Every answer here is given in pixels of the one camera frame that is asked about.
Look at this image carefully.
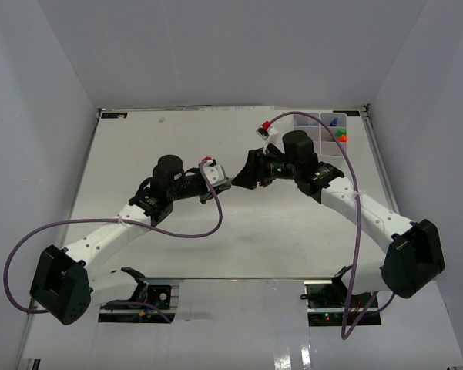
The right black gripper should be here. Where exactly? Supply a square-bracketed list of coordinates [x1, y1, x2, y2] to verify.
[232, 146, 300, 190]

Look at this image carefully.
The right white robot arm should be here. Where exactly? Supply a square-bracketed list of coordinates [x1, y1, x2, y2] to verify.
[232, 128, 445, 308]

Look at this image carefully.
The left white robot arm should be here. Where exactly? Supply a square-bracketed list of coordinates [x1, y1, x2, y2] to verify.
[30, 155, 230, 325]

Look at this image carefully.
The blue item in organizer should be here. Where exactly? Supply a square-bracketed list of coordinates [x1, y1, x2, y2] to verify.
[329, 117, 338, 127]

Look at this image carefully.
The white compartment organizer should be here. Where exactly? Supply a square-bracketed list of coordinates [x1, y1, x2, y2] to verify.
[293, 112, 347, 157]

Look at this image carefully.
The blue corner label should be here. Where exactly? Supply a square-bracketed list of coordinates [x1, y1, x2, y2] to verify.
[100, 112, 128, 119]

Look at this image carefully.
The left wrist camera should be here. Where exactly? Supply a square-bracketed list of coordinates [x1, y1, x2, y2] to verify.
[200, 157, 228, 187]

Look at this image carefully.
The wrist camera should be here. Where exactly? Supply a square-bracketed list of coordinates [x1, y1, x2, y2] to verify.
[200, 157, 228, 187]
[256, 121, 279, 153]

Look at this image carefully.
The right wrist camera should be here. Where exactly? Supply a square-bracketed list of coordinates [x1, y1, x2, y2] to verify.
[256, 121, 279, 153]

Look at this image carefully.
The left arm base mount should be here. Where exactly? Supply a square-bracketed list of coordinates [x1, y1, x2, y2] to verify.
[98, 284, 179, 324]

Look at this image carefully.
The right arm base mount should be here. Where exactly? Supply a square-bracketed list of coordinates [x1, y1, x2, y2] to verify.
[300, 280, 372, 328]

